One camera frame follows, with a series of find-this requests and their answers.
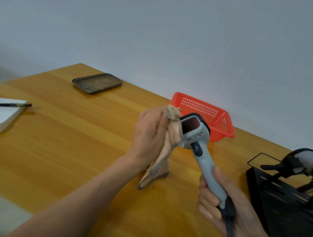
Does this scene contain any person's left hand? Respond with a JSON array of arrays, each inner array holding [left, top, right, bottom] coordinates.
[[126, 107, 171, 169]]

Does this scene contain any person's right hand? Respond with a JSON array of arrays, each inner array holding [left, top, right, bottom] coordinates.
[[197, 167, 268, 237]]

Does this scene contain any beige cloth with striped edge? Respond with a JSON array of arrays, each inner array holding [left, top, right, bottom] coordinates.
[[137, 105, 183, 190]]

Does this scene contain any grey handheld barcode scanner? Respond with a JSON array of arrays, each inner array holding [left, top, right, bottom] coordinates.
[[179, 113, 236, 220]]

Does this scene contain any person's left forearm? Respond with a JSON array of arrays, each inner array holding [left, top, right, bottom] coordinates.
[[7, 155, 145, 237]]

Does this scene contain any black metal rack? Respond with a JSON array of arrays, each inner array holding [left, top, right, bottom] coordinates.
[[246, 153, 313, 237]]

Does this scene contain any red plastic basket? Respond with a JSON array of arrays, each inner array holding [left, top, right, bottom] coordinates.
[[169, 92, 236, 142]]

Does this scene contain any black and white scanner stand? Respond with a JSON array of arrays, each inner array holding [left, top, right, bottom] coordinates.
[[260, 148, 313, 194]]

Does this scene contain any dark metal tray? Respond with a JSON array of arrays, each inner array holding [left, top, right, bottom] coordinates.
[[72, 73, 123, 94]]

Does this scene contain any black pen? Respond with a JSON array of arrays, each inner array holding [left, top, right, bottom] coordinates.
[[0, 103, 32, 108]]

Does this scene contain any white notebook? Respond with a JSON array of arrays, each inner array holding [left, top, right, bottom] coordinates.
[[0, 98, 28, 133]]

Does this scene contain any black scanner cable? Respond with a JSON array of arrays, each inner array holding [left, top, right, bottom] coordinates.
[[224, 218, 235, 237]]

